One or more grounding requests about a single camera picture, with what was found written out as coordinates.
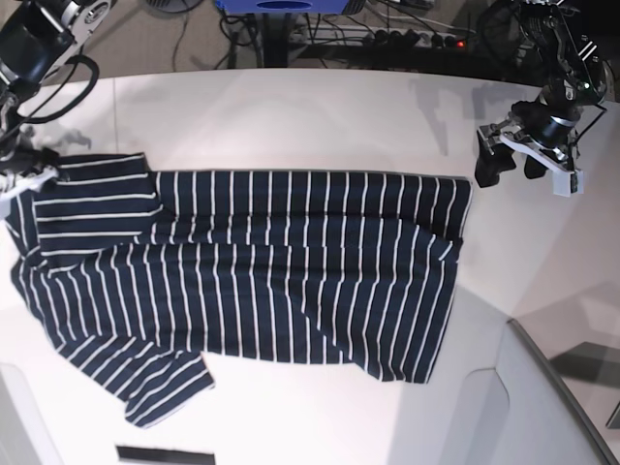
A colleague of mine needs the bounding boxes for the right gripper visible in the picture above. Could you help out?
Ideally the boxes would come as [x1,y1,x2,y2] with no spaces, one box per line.
[1,143,60,194]

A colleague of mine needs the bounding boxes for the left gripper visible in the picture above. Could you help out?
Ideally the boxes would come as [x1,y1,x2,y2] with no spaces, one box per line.
[475,100,581,188]

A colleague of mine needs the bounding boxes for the navy white striped t-shirt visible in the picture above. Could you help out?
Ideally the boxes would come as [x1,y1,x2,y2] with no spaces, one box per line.
[6,154,472,428]

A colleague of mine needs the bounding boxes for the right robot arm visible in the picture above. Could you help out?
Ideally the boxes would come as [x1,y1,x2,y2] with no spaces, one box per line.
[1,1,542,202]

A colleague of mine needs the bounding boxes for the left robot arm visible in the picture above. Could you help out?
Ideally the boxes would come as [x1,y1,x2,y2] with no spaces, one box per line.
[475,1,607,197]

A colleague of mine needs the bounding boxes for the black power strip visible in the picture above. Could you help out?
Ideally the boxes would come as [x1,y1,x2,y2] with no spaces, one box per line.
[362,29,468,51]

